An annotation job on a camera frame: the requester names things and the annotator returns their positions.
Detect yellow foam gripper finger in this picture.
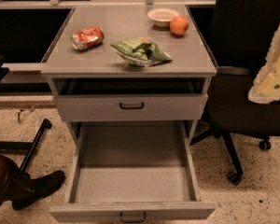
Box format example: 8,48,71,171
248,24,280,104

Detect green jalapeno chip bag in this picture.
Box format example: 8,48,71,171
111,37,173,67

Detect closed upper grey drawer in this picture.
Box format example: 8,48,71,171
54,94,208,121

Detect grey drawer cabinet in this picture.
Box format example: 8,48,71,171
41,3,216,140

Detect open grey drawer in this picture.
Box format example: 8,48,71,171
50,121,215,223

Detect black office chair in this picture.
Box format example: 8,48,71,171
189,0,280,185

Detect orange fruit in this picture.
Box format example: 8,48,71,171
170,16,189,35

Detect white paper bowl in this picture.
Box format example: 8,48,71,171
147,7,179,28

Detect crushed orange soda can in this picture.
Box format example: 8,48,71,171
71,26,105,50

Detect black chair base leg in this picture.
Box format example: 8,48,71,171
0,119,52,172

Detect person's leg with boot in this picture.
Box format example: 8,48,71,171
0,155,65,210

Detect black upper drawer handle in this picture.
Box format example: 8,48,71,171
119,103,145,110

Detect black drawer handle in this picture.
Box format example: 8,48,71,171
119,103,145,110
119,213,147,224

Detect black lower drawer handle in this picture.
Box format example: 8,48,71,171
119,213,147,224

